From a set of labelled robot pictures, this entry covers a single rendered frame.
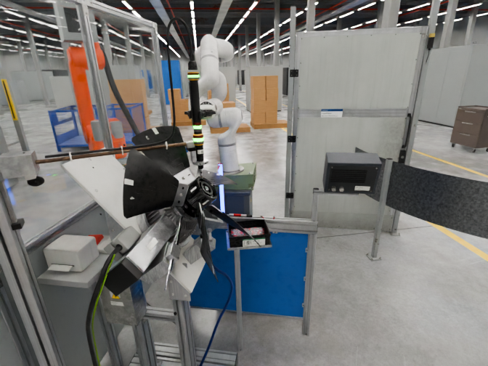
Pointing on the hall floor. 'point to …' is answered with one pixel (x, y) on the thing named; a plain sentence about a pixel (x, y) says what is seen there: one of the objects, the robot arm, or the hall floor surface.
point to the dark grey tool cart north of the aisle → (470, 127)
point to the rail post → (309, 283)
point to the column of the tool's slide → (27, 293)
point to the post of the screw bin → (238, 298)
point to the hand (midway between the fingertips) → (196, 114)
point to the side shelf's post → (108, 334)
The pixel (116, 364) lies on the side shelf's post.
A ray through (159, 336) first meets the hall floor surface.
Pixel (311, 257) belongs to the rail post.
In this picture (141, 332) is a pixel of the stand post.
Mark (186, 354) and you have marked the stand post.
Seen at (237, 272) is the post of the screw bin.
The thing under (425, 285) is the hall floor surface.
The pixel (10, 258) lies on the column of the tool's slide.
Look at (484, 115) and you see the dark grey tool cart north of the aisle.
